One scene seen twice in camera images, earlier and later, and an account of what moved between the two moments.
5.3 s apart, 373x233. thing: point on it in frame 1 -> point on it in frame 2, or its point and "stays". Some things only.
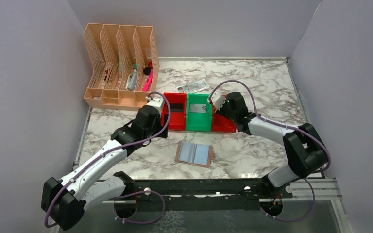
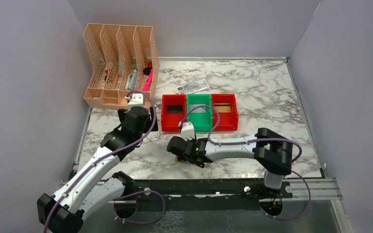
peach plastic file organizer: (126, 69) stays
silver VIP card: (197, 108) stays
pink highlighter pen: (147, 85) stays
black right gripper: (220, 112) -> (176, 146)
